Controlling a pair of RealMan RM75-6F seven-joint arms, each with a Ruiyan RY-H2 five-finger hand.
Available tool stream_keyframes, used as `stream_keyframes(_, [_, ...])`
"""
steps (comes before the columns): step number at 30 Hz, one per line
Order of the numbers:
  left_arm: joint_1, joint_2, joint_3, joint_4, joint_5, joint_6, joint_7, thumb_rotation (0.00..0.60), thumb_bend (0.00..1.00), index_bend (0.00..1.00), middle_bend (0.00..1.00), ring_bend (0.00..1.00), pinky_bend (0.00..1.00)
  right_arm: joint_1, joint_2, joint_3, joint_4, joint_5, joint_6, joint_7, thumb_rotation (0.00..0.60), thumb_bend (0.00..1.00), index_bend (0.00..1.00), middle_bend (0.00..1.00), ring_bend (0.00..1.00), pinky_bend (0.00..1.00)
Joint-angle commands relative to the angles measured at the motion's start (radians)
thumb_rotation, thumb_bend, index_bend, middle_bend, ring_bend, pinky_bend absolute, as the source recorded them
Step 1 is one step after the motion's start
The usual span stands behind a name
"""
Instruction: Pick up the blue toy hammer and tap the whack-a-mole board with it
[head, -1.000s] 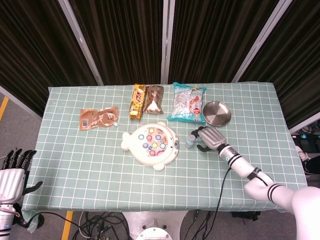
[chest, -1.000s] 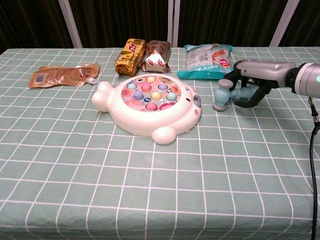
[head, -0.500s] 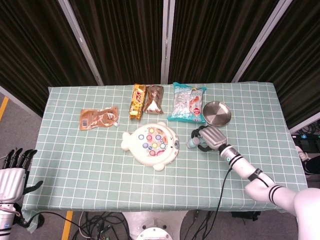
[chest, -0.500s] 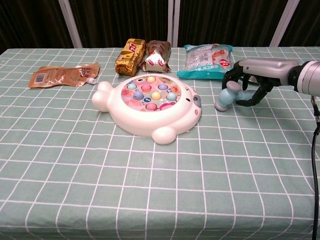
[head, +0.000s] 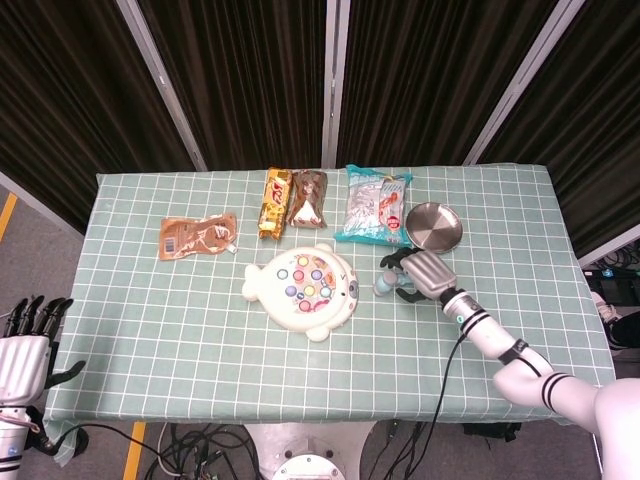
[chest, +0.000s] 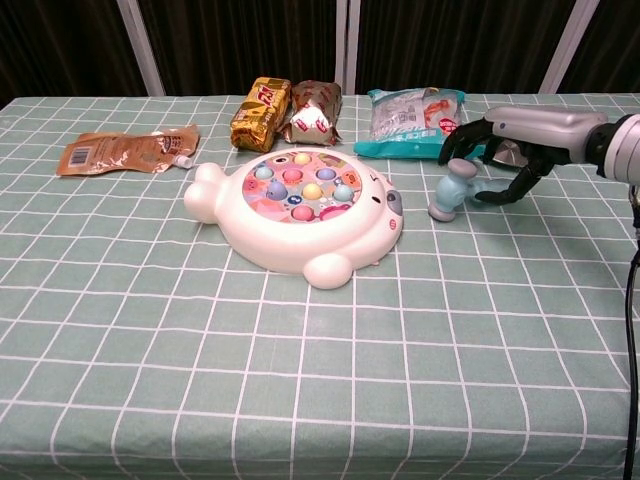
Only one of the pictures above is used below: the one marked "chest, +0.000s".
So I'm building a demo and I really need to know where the white fish-shaped toy board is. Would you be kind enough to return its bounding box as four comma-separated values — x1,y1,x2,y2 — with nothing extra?
183,147,405,291

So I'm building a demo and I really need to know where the gold snack pack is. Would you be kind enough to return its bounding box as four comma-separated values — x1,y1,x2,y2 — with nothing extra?
229,76,293,154

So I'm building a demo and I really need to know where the teal clear snack bag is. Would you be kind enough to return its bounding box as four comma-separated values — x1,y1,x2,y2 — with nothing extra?
353,87,465,160

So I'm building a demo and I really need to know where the green white checked tablecloth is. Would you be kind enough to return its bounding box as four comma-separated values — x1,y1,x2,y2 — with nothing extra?
0,92,640,480

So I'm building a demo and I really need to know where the brown snack pack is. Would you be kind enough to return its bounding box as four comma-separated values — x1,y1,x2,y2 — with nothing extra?
278,80,344,148

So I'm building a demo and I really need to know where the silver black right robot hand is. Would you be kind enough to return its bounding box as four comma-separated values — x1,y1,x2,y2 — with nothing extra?
438,104,609,205

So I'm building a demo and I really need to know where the brown spout pouch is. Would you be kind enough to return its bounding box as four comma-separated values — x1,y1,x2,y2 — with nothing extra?
55,124,201,177

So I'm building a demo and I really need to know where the dark brown curtain panel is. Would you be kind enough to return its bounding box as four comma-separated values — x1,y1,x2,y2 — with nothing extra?
0,0,151,104
558,0,640,94
137,0,349,97
354,0,584,96

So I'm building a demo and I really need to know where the white partition post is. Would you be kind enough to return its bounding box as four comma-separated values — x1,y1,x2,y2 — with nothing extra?
117,0,167,98
538,0,600,95
335,0,360,96

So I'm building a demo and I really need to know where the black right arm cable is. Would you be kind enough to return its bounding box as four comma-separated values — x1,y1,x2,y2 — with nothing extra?
621,183,640,480

